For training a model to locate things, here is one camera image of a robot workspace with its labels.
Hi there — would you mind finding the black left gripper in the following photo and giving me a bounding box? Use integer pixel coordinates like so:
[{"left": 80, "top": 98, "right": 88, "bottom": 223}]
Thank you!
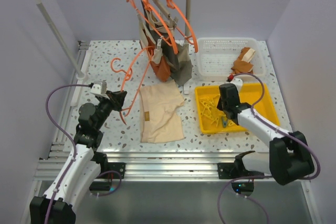
[{"left": 94, "top": 90, "right": 127, "bottom": 131}]

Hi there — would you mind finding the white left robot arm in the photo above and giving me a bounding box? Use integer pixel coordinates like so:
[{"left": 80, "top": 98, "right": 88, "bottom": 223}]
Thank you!
[{"left": 29, "top": 91, "right": 127, "bottom": 223}]

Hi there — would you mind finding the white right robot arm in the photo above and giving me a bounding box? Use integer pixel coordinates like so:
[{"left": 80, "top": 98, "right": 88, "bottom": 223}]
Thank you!
[{"left": 217, "top": 83, "right": 317, "bottom": 185}]

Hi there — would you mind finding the brown and cream underwear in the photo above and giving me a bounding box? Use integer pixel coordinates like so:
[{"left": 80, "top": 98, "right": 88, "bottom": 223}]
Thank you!
[{"left": 231, "top": 47, "right": 256, "bottom": 74}]

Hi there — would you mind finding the orange hanging underwear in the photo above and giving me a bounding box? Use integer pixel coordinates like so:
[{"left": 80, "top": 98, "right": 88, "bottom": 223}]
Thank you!
[{"left": 140, "top": 34, "right": 171, "bottom": 82}]

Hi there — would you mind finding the grey hanging underwear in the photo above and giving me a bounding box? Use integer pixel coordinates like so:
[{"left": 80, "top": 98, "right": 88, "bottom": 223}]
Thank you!
[{"left": 141, "top": 0, "right": 193, "bottom": 87}]

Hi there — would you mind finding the beige hanging underwear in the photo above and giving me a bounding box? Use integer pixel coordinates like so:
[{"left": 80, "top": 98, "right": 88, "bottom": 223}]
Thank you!
[{"left": 139, "top": 2, "right": 164, "bottom": 49}]

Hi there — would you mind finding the wooden clip hanger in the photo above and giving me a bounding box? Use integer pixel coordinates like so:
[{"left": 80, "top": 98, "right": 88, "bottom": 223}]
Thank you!
[{"left": 146, "top": 0, "right": 178, "bottom": 28}]

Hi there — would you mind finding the orange hanger with clothes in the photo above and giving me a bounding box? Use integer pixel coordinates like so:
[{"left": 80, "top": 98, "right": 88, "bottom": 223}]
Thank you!
[{"left": 127, "top": 0, "right": 178, "bottom": 54}]

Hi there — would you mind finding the pile of cream clothespins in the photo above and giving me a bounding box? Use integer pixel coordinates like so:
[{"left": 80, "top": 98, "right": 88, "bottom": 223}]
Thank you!
[{"left": 197, "top": 94, "right": 234, "bottom": 130}]

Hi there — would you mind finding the teal clothespin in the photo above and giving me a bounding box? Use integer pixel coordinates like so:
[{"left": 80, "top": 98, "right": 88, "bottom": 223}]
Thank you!
[{"left": 221, "top": 115, "right": 229, "bottom": 128}]

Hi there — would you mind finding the yellow plastic tray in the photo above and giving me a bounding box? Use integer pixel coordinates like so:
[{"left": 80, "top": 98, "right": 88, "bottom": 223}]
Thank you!
[{"left": 195, "top": 83, "right": 280, "bottom": 134}]

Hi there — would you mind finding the white plastic basket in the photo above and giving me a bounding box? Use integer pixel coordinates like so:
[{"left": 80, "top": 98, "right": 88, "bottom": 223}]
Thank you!
[{"left": 196, "top": 37, "right": 266, "bottom": 81}]

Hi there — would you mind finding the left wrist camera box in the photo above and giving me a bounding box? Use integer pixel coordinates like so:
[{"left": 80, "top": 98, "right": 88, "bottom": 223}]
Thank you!
[{"left": 90, "top": 81, "right": 107, "bottom": 95}]

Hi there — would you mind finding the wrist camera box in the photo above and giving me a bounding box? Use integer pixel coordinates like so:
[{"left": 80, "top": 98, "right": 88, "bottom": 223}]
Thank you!
[
  {"left": 90, "top": 81, "right": 107, "bottom": 95},
  {"left": 227, "top": 74, "right": 244, "bottom": 89}
]

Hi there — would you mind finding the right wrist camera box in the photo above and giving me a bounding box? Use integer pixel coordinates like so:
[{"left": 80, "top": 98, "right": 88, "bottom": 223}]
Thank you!
[{"left": 227, "top": 74, "right": 244, "bottom": 89}]

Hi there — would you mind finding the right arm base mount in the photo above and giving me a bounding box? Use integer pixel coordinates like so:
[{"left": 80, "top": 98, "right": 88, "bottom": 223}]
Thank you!
[{"left": 217, "top": 151, "right": 265, "bottom": 196}]

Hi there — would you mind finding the aluminium rail frame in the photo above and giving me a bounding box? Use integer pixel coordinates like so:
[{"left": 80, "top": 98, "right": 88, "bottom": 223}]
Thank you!
[{"left": 34, "top": 40, "right": 312, "bottom": 183}]

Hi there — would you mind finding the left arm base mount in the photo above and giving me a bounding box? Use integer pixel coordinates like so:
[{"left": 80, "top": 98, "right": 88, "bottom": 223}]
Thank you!
[{"left": 89, "top": 152, "right": 126, "bottom": 197}]

